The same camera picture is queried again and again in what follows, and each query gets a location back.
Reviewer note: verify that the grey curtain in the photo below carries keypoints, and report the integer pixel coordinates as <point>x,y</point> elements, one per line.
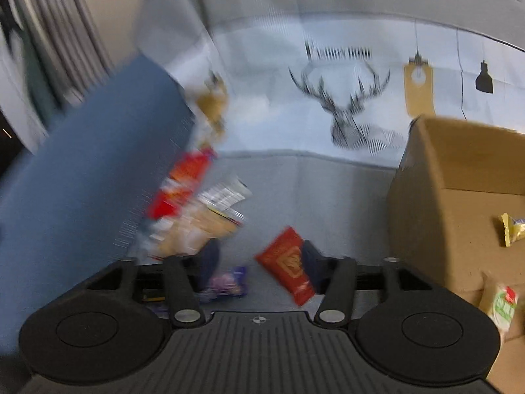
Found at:
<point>45,49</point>

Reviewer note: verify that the blue cushion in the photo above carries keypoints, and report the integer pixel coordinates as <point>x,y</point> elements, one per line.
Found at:
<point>90,172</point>

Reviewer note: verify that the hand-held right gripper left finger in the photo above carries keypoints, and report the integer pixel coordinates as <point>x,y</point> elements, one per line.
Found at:
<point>209,262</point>

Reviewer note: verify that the long red snack packet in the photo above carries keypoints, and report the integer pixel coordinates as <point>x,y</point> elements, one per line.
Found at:
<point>182,184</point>

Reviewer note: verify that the cardboard box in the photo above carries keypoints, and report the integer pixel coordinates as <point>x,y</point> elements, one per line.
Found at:
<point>443,221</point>

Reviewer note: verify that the square red snack packet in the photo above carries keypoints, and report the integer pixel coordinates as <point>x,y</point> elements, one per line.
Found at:
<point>287,264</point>

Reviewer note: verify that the beige wafer snack packet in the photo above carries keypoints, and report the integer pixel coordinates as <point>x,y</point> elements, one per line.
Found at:
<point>197,230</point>

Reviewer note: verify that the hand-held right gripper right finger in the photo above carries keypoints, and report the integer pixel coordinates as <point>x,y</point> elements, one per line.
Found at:
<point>313,262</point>

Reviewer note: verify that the purple snack packet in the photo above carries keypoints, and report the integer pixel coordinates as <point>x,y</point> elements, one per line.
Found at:
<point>227,283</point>

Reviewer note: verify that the long silver snack packet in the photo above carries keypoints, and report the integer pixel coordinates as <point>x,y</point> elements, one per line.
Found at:
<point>225,198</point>

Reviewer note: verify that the yellow snack packet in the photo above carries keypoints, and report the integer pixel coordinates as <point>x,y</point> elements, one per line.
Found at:
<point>512,230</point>

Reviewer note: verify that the green label snack packet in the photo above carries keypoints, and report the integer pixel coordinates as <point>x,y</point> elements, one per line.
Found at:
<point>502,308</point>

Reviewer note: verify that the deer print quilt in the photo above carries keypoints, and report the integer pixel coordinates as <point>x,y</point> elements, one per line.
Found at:
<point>266,102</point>

